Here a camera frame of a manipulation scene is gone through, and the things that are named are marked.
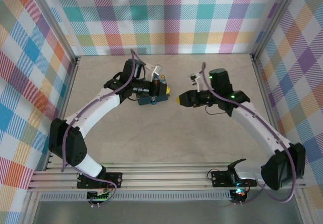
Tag blue starry print box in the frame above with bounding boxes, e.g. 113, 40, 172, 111
137, 74, 169, 106

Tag aluminium mounting rails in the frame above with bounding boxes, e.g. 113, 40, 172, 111
27, 161, 306, 191

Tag right control circuit board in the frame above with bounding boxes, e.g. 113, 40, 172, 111
230, 188, 247, 200

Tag control circuit board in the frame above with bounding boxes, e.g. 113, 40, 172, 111
230, 188, 247, 200
86, 189, 112, 202

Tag grey metal sheet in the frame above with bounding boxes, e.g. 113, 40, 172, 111
32, 200, 303, 224

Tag left control circuit board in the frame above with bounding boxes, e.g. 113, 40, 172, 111
86, 189, 112, 202

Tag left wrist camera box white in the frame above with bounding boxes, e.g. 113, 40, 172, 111
147, 64, 163, 82

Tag aluminium side rail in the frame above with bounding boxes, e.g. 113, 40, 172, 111
251, 54, 288, 144
44, 56, 81, 171

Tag aluminium frame post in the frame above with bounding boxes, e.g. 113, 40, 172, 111
26, 0, 81, 63
294, 188, 312, 224
249, 0, 305, 63
22, 191, 41, 224

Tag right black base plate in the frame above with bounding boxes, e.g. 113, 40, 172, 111
210, 170, 258, 188

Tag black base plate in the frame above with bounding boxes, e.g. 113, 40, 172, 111
76, 172, 124, 190
210, 170, 258, 188

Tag grey slotted cable duct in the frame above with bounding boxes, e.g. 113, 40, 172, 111
39, 192, 232, 202

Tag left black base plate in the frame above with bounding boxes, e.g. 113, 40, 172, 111
76, 172, 124, 190

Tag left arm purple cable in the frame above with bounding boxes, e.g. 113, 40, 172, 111
61, 48, 147, 207

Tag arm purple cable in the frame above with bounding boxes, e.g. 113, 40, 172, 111
61, 48, 147, 207
200, 62, 297, 206

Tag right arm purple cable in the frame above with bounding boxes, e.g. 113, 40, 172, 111
200, 62, 297, 206

